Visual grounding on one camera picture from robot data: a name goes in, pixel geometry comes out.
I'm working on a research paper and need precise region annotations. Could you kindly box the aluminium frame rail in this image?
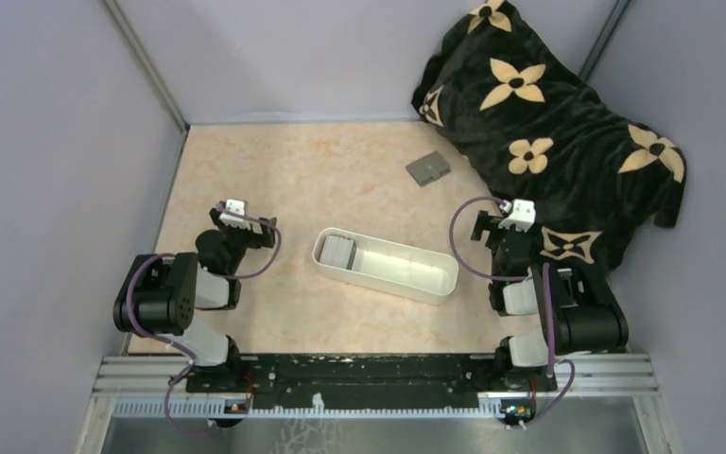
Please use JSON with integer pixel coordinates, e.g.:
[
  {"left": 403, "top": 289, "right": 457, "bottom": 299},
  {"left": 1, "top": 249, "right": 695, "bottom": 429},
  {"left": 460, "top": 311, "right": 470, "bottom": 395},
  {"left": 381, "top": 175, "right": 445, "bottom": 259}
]
[{"left": 93, "top": 354, "right": 659, "bottom": 419}]

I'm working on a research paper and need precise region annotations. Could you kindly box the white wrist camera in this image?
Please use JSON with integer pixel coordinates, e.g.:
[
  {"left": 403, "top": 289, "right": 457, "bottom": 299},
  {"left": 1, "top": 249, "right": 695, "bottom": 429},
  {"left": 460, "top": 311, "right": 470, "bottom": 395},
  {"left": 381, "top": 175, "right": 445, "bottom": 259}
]
[
  {"left": 216, "top": 199, "right": 251, "bottom": 230},
  {"left": 498, "top": 199, "right": 536, "bottom": 232}
]

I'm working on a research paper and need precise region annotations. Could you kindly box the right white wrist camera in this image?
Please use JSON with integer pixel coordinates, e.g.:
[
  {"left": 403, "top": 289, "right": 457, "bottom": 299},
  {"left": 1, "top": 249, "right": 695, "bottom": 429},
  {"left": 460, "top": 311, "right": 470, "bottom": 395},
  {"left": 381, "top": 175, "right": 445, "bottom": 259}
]
[{"left": 498, "top": 199, "right": 536, "bottom": 232}]

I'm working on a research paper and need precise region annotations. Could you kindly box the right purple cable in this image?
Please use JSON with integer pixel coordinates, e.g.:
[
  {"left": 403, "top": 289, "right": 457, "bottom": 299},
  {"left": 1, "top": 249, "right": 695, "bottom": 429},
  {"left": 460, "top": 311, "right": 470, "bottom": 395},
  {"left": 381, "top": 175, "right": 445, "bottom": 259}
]
[{"left": 449, "top": 196, "right": 578, "bottom": 430}]

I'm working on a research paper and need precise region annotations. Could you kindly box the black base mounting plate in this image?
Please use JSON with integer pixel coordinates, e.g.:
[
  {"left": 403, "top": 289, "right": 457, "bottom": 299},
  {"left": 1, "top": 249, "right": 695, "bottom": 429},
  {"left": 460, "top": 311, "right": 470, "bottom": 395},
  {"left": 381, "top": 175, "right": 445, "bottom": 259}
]
[{"left": 185, "top": 353, "right": 558, "bottom": 410}]

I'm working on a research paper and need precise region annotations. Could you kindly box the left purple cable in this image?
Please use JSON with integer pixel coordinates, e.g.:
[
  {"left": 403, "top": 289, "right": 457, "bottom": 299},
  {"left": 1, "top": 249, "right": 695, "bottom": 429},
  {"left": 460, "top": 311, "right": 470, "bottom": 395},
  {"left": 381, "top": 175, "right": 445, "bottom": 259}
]
[{"left": 125, "top": 203, "right": 283, "bottom": 437}]

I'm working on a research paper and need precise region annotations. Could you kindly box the purple cable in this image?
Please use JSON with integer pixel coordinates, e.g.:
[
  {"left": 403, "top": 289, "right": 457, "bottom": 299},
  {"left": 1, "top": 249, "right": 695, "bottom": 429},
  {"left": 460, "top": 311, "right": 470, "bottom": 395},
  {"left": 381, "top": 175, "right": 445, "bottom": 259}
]
[
  {"left": 449, "top": 196, "right": 578, "bottom": 430},
  {"left": 125, "top": 203, "right": 283, "bottom": 437}
]

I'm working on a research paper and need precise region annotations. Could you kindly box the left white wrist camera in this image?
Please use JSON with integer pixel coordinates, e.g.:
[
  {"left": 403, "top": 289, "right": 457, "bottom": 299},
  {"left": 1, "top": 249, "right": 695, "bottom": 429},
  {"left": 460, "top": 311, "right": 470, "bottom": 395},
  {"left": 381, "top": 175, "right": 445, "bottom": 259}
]
[{"left": 216, "top": 199, "right": 251, "bottom": 230}]

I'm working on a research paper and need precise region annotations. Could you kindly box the white plastic tray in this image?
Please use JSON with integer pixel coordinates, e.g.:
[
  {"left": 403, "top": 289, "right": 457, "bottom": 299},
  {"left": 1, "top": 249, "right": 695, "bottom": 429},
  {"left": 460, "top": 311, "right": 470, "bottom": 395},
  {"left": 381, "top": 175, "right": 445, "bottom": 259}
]
[{"left": 311, "top": 227, "right": 459, "bottom": 306}]

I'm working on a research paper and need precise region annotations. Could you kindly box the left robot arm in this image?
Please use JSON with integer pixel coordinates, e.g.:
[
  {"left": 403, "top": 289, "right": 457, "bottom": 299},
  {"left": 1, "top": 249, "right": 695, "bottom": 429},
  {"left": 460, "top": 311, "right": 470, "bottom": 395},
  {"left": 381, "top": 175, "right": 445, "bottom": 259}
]
[{"left": 112, "top": 204, "right": 281, "bottom": 392}]

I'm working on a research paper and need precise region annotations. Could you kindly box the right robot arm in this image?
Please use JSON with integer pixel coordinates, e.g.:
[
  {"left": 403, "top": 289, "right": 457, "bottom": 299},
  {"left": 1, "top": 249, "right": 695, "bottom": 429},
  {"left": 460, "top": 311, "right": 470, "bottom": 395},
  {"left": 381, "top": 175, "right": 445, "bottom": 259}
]
[{"left": 472, "top": 210, "right": 630, "bottom": 390}]

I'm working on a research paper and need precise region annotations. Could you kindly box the stack of white cards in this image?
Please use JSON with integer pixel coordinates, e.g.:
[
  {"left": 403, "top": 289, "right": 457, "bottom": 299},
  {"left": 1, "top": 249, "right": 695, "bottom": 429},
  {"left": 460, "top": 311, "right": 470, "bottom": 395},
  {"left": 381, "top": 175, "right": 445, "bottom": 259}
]
[{"left": 319, "top": 235, "right": 357, "bottom": 270}]

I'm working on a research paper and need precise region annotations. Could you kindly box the black floral blanket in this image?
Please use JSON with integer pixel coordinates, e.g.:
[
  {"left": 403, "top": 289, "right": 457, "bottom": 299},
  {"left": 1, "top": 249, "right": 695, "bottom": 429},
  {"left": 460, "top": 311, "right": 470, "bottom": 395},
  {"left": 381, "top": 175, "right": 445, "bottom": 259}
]
[{"left": 411, "top": 1, "right": 686, "bottom": 271}]

